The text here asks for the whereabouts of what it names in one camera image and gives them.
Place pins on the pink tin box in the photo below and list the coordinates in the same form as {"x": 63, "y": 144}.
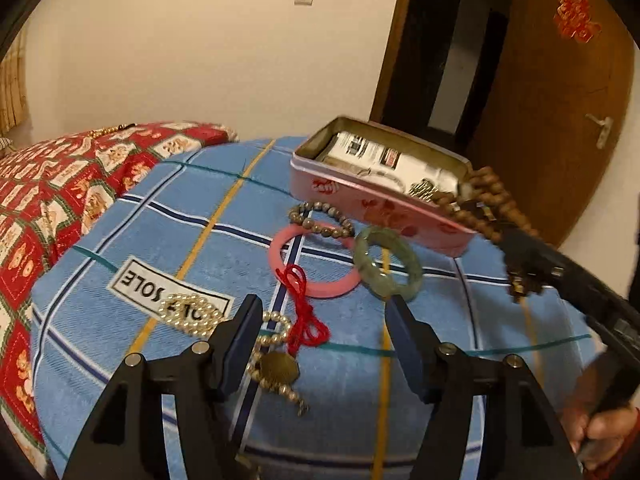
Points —
{"x": 350, "y": 197}

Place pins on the green jade bangle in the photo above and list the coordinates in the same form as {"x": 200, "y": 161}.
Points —
{"x": 362, "y": 260}

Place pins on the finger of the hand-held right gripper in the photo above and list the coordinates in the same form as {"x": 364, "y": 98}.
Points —
{"x": 532, "y": 257}

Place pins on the red printed bedsheet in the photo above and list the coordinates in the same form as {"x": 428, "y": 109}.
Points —
{"x": 45, "y": 195}

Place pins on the white silver packaging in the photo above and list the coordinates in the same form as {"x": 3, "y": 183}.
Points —
{"x": 360, "y": 152}

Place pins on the blue plaid blanket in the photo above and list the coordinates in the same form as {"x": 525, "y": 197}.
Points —
{"x": 150, "y": 220}

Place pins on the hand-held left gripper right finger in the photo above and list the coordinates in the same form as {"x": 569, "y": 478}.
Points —
{"x": 404, "y": 350}

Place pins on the yellow checked curtain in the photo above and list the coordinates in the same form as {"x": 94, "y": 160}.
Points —
{"x": 11, "y": 90}

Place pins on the wooden door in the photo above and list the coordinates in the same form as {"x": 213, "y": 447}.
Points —
{"x": 545, "y": 125}

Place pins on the pink bangle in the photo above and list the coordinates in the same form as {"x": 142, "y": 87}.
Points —
{"x": 279, "y": 246}

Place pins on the red paper door decoration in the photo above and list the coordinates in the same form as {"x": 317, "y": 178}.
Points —
{"x": 575, "y": 17}

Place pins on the striped pillow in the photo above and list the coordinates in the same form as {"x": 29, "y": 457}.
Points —
{"x": 5, "y": 146}

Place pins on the wooden door frame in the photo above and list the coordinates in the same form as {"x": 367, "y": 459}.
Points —
{"x": 392, "y": 45}

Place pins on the person's right hand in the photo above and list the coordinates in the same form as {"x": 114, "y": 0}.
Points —
{"x": 605, "y": 435}

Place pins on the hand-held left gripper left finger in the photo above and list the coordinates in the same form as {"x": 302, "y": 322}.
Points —
{"x": 240, "y": 347}

